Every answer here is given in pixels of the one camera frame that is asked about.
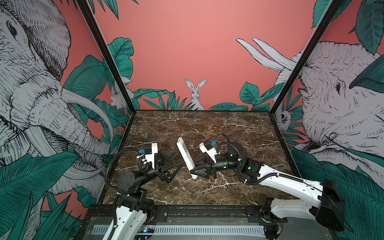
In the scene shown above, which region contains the white remote control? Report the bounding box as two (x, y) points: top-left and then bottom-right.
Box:
(177, 137), (196, 172)

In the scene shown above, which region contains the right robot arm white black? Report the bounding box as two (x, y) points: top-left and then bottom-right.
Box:
(183, 141), (346, 232)

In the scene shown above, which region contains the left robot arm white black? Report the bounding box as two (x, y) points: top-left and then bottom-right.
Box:
(104, 147), (182, 240)

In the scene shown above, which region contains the small green circuit board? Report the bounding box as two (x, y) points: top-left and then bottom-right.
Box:
(138, 226), (155, 236)

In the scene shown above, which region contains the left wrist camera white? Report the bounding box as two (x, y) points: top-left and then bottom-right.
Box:
(137, 143), (158, 172)

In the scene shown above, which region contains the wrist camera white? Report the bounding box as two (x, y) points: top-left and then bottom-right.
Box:
(137, 143), (158, 172)
(199, 140), (218, 163)

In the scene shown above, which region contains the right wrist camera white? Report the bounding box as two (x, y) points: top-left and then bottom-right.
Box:
(199, 140), (218, 163)

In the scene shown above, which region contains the white slotted cable duct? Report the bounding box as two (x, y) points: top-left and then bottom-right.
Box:
(89, 225), (266, 238)

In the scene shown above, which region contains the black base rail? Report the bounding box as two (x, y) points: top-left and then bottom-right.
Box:
(86, 204), (289, 224)

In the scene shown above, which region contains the left black frame post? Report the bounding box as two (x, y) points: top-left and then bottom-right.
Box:
(76, 0), (136, 114)

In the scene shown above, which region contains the black frame post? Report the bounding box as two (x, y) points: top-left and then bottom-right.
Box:
(76, 0), (136, 114)
(269, 0), (344, 115)

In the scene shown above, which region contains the right black frame post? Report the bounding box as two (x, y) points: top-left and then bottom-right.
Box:
(269, 0), (344, 115)

